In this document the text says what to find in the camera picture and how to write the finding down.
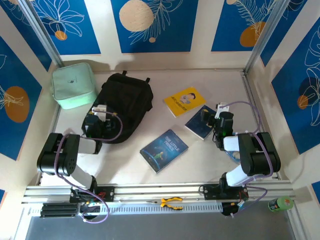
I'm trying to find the aluminium frame post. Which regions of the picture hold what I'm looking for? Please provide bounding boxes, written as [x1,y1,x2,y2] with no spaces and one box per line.
[243,0,292,73]
[18,0,63,67]

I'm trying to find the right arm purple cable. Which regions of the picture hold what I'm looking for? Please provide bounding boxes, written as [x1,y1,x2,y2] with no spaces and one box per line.
[223,100,275,218]

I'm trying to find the mint green zip pouch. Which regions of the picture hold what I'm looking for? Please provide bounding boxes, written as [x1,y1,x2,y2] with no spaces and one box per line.
[51,62,98,110]

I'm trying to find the white slotted cable duct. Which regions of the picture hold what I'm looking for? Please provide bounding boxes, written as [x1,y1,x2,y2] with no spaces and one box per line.
[27,201,223,216]

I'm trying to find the Little Prince book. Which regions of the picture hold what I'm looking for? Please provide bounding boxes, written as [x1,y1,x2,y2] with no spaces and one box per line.
[139,129,190,174]

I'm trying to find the navy blue book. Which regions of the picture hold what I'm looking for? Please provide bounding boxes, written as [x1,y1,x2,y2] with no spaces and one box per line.
[184,104,219,141]

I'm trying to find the yellow book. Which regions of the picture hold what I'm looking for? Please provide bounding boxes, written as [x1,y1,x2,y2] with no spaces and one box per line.
[163,86,207,118]

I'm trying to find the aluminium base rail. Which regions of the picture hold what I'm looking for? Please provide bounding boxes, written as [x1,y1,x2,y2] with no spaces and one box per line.
[21,183,296,205]

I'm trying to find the black finned block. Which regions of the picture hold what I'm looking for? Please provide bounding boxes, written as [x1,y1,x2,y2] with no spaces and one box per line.
[39,202,78,218]

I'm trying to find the yellow-handled pliers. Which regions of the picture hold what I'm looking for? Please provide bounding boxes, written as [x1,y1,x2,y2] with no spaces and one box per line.
[146,196,184,211]

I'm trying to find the blue stethoscope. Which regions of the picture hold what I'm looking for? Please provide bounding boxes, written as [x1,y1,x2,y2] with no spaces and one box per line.
[224,149,243,165]

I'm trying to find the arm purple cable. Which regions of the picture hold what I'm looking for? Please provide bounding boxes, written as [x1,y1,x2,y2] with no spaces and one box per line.
[53,111,123,224]
[223,100,275,218]

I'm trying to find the green tape roll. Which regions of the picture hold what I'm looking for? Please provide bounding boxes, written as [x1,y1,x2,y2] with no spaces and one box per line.
[267,196,294,214]

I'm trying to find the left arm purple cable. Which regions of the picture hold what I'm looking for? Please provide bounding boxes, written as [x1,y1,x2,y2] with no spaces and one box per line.
[53,111,123,224]

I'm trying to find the black backpack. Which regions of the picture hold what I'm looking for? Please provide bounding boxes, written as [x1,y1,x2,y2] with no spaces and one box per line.
[81,70,154,145]

